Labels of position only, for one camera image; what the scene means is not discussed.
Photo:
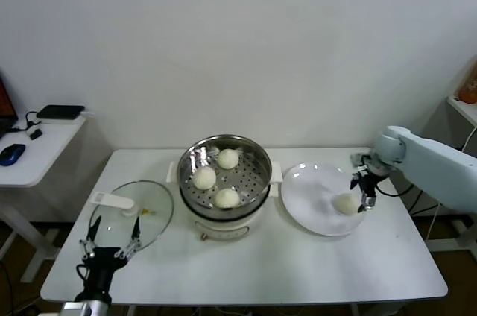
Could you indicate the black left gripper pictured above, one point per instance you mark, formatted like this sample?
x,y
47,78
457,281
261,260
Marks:
x,y
104,258

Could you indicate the stainless steel steamer basket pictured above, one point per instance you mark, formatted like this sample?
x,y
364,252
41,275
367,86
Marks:
x,y
257,167

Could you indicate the white steamed baozi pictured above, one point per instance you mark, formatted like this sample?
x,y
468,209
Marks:
x,y
204,177
344,205
227,158
227,198

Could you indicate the black flat device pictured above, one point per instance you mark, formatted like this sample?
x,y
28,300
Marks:
x,y
61,111

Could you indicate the black laptop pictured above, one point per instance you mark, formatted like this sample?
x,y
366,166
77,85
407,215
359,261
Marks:
x,y
5,107

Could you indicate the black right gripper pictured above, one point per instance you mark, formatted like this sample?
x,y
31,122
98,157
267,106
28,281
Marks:
x,y
369,182

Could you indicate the blue computer mouse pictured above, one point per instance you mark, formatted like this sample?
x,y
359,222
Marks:
x,y
12,154

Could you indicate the white round plate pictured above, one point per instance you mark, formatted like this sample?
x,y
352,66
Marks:
x,y
309,189

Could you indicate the small yellow tag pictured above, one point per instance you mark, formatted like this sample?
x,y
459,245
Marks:
x,y
146,212

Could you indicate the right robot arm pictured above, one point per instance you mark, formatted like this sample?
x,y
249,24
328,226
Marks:
x,y
436,167

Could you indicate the white side table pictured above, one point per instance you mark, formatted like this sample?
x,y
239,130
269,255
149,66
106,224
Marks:
x,y
37,167

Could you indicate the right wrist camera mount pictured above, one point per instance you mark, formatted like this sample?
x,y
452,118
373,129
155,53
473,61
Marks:
x,y
358,159

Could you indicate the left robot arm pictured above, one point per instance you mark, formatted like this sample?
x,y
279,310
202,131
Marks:
x,y
85,308

